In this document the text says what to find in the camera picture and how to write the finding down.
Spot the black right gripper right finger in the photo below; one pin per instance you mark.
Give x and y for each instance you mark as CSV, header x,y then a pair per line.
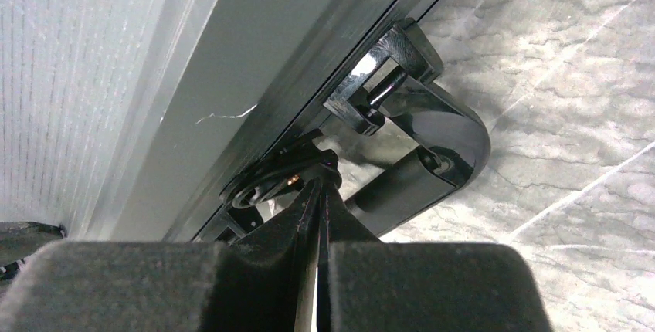
x,y
364,284

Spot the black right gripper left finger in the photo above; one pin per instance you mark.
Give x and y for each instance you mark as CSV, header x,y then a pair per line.
x,y
263,282

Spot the black poker set case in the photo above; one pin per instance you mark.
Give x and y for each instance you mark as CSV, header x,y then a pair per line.
x,y
148,120

